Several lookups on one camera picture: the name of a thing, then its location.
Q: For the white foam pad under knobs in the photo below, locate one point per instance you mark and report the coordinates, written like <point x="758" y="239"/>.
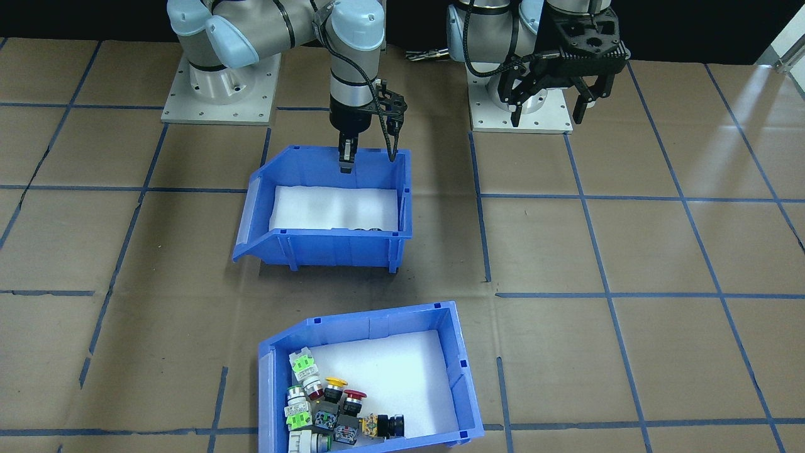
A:
<point x="327" y="207"/>

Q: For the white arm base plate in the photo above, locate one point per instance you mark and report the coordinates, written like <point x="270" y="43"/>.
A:
<point x="251" y="110"/>
<point x="547" y="123"/>

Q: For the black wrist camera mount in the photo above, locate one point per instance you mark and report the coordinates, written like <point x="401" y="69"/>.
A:
<point x="391" y="107"/>

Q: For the blue bin with push buttons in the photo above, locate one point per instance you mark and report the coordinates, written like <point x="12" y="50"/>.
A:
<point x="468" y="377"/>

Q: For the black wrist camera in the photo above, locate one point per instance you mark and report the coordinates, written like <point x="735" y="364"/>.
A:
<point x="585" y="55"/>

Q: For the yellow mushroom push button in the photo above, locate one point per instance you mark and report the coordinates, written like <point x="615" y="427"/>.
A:
<point x="333" y="393"/>

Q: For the green metal button white block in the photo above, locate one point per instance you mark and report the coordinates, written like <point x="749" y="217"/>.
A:
<point x="305" y="441"/>

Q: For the red pilot lamp green block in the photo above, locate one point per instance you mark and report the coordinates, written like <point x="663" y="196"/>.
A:
<point x="302" y="363"/>

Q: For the white foam pad under buttons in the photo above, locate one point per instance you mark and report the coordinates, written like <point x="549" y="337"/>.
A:
<point x="390" y="371"/>

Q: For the red mushroom push button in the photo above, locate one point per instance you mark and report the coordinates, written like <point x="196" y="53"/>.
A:
<point x="351" y="409"/>

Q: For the black backdrop cover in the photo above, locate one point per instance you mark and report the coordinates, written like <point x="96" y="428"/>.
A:
<point x="94" y="19"/>

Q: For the blue bin with black knobs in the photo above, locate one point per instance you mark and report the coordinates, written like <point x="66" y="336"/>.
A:
<point x="327" y="251"/>

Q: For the metal frame bar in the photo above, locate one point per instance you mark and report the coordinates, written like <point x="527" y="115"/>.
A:
<point x="789" y="44"/>

